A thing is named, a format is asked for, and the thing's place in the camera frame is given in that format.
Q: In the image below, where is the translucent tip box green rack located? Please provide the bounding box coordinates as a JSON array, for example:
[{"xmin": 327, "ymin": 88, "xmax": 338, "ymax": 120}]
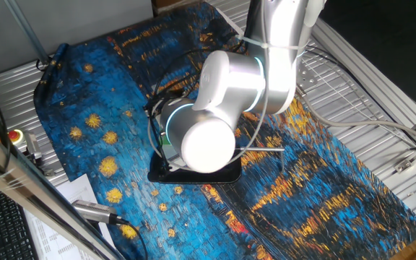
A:
[{"xmin": 158, "ymin": 134, "xmax": 188, "ymax": 171}]

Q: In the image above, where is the emergency stop button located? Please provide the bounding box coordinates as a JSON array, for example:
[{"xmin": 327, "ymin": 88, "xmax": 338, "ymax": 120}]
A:
[{"xmin": 7, "ymin": 128, "xmax": 27, "ymax": 151}]

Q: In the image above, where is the brown cardboard box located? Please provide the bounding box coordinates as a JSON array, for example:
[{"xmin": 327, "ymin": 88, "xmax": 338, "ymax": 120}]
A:
[{"xmin": 151, "ymin": 0, "xmax": 209, "ymax": 17}]

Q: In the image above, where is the starry night painting cloth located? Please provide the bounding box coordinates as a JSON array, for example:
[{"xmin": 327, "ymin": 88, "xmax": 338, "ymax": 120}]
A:
[{"xmin": 33, "ymin": 1, "xmax": 416, "ymax": 260}]

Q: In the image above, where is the aluminium frame bar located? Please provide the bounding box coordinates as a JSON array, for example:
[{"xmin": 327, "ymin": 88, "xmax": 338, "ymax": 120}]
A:
[{"xmin": 0, "ymin": 118, "xmax": 123, "ymax": 260}]

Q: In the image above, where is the silver base mounting plate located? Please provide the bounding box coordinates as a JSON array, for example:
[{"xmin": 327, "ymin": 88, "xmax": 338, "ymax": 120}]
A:
[{"xmin": 296, "ymin": 61, "xmax": 325, "ymax": 95}]

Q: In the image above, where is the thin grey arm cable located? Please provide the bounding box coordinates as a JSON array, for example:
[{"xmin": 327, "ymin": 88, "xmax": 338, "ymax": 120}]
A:
[{"xmin": 146, "ymin": 34, "xmax": 303, "ymax": 173}]

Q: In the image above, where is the grey metal bracket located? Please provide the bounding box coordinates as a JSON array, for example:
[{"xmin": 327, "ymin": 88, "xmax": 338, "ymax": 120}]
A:
[{"xmin": 23, "ymin": 132, "xmax": 45, "ymax": 163}]

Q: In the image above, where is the thick grey base cable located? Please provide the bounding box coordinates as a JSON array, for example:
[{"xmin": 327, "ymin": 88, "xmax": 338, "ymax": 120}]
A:
[{"xmin": 294, "ymin": 86, "xmax": 416, "ymax": 146}]

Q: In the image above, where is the black computer keyboard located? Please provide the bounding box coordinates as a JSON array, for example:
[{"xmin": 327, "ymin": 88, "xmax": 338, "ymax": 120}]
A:
[{"xmin": 0, "ymin": 178, "xmax": 40, "ymax": 260}]

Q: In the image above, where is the printed white paper sheet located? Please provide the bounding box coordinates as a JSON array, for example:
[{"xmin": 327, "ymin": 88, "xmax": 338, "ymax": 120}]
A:
[{"xmin": 22, "ymin": 173, "xmax": 117, "ymax": 260}]

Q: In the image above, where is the grey metal pole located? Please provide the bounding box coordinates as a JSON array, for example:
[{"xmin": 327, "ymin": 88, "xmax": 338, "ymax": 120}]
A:
[{"xmin": 3, "ymin": 0, "xmax": 51, "ymax": 65}]

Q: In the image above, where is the black C-clamp steel screw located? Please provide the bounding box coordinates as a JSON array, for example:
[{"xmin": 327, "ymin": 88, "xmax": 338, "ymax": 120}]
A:
[{"xmin": 147, "ymin": 144, "xmax": 286, "ymax": 186}]

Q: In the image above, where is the black camera cable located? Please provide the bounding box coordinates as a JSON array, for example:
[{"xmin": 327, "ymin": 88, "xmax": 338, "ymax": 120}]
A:
[{"xmin": 119, "ymin": 216, "xmax": 150, "ymax": 260}]

